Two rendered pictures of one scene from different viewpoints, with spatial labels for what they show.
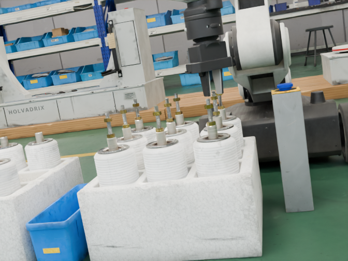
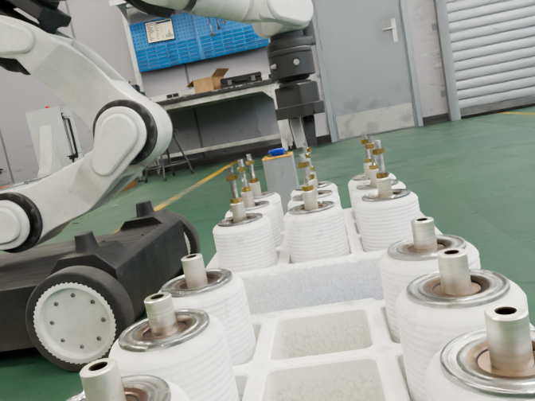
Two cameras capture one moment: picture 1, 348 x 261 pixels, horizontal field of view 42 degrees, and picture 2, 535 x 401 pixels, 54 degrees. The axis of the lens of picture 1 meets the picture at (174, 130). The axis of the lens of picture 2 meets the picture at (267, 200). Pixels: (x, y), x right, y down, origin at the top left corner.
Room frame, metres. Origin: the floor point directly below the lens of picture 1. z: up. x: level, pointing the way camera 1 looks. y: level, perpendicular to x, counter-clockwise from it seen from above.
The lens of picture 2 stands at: (1.29, 0.94, 0.41)
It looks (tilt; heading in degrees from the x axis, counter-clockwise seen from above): 9 degrees down; 264
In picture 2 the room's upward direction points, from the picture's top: 11 degrees counter-clockwise
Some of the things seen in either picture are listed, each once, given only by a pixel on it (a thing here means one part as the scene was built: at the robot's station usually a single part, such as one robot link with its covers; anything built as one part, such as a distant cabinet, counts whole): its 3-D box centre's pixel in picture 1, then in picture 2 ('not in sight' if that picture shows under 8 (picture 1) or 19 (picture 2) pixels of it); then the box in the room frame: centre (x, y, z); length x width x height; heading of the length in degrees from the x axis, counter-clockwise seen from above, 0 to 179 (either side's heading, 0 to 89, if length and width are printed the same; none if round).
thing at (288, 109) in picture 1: (292, 150); (289, 219); (1.13, -0.29, 0.16); 0.07 x 0.07 x 0.31; 77
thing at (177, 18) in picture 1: (188, 14); not in sight; (6.03, -0.43, 0.89); 0.50 x 0.38 x 0.21; 164
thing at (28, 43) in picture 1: (34, 42); not in sight; (6.56, 1.75, 0.89); 0.50 x 0.38 x 0.21; 167
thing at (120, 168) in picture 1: (120, 186); (394, 251); (1.03, 0.15, 0.16); 0.10 x 0.10 x 0.18
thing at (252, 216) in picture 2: (140, 129); (240, 219); (1.26, 0.09, 0.25); 0.08 x 0.08 x 0.01
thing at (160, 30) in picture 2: not in sight; (159, 30); (1.51, -5.10, 1.54); 0.32 x 0.02 x 0.25; 166
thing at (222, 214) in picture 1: (182, 193); (327, 279); (1.12, 0.01, 0.09); 0.39 x 0.39 x 0.18; 77
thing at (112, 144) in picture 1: (112, 144); (384, 188); (1.03, 0.15, 0.26); 0.02 x 0.02 x 0.03
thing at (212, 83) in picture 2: not in sight; (208, 83); (1.11, -4.79, 0.87); 0.40 x 0.30 x 0.23; 152
